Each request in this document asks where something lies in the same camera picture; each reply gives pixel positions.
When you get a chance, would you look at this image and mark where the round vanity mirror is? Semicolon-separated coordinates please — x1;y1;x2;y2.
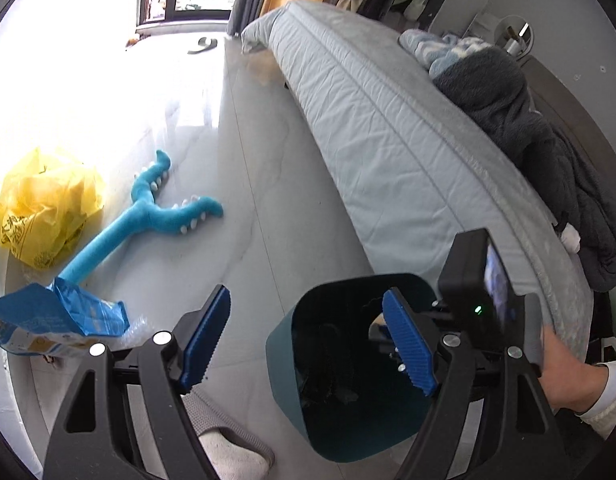
494;14;534;60

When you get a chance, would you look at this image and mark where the blue white patterned duvet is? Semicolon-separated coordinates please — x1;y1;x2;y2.
398;28;491;79

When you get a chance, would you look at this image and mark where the blue white snack bag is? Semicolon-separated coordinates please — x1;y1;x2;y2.
0;278;130;356

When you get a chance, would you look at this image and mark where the dark grey fleece blanket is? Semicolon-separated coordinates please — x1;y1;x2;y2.
429;47;616;292

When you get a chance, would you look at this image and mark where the white sock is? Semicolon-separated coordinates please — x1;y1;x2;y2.
559;223;581;254

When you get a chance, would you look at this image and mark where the grey slipper by window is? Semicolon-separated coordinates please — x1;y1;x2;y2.
187;37;218;55

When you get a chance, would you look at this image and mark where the yellow plastic bag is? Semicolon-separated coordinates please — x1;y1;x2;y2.
0;148;104;270

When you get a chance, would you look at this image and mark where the person right hand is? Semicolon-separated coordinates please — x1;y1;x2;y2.
540;326;609;413

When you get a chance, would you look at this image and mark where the blue plush dinosaur toy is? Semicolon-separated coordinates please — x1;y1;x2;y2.
58;150;224;285

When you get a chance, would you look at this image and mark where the dark teal trash bin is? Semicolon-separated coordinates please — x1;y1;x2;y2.
265;273;452;463

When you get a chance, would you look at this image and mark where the grey quilted bed mattress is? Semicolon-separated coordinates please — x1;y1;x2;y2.
242;0;593;358

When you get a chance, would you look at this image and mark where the bubble wrap on floor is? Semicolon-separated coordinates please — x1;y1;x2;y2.
110;315;154;351

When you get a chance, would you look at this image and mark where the white dressing table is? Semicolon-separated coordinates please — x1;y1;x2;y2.
463;12;501;44

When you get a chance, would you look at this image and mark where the grey slipper on foot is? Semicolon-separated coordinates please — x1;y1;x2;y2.
182;389;275;480

